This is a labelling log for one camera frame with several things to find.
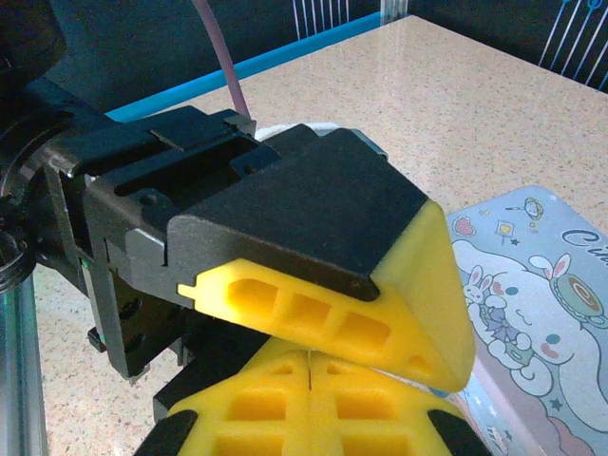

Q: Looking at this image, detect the blue table edge strip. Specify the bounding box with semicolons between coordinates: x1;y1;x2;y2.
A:
104;11;384;123

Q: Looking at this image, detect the aluminium frame post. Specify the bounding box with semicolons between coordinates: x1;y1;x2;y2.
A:
382;0;410;20

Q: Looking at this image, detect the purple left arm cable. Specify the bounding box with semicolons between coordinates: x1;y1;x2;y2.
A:
192;0;254;121

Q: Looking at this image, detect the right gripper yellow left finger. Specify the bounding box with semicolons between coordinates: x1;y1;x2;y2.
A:
135;348;311;456

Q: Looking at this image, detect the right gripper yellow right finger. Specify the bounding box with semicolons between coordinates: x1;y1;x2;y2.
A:
308;351;493;456

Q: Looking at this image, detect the wide aluminium frame rail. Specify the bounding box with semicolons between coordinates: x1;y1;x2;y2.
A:
0;273;49;456

